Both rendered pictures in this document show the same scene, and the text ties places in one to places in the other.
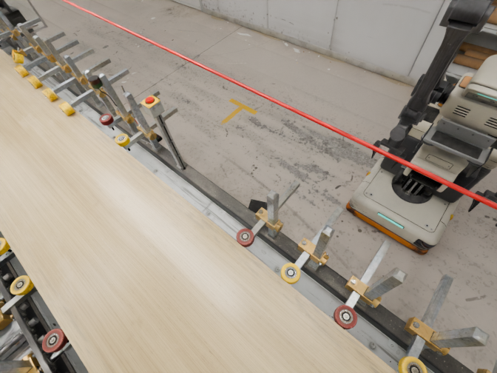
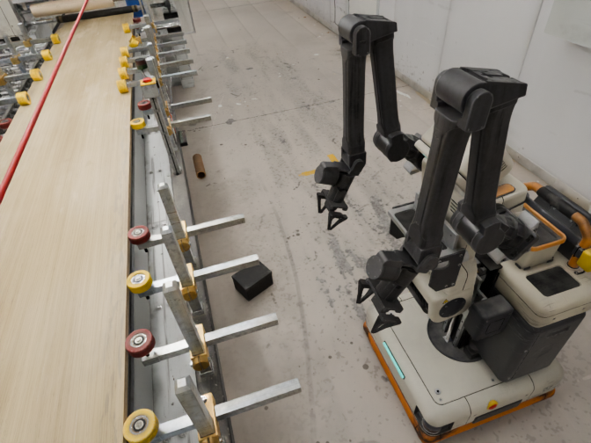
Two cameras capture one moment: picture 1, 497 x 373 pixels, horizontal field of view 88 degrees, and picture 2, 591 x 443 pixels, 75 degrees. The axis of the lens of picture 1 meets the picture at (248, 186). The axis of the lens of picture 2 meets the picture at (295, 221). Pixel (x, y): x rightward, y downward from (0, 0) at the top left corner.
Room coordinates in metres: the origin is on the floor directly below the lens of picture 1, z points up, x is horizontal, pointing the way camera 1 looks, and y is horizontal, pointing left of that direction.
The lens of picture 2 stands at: (-0.26, -1.03, 1.89)
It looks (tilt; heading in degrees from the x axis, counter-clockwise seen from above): 41 degrees down; 28
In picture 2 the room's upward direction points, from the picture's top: 5 degrees counter-clockwise
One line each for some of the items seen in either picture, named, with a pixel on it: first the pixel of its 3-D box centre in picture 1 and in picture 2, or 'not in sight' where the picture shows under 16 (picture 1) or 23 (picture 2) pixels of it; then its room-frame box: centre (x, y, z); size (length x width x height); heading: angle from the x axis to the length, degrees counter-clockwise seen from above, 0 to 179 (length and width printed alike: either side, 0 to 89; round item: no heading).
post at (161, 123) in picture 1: (171, 143); (165, 136); (1.08, 0.40, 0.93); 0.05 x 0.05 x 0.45; 42
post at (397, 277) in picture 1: (376, 290); (192, 336); (0.16, -0.43, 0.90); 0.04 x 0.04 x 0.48; 42
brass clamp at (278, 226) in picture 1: (269, 220); (181, 236); (0.54, -0.08, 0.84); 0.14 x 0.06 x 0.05; 42
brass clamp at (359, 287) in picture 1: (362, 291); (198, 347); (0.17, -0.41, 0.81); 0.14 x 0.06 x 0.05; 42
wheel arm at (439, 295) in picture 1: (427, 322); (223, 410); (0.03, -0.60, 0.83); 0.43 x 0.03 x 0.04; 132
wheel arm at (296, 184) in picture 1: (272, 212); (193, 231); (0.59, -0.10, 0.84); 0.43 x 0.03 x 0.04; 132
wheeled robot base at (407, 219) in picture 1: (404, 195); (453, 347); (0.90, -1.20, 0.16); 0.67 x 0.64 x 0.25; 132
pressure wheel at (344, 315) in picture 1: (342, 317); (143, 349); (0.08, -0.29, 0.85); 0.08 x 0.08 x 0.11
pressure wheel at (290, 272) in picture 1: (290, 275); (142, 287); (0.27, -0.12, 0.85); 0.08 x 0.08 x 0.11
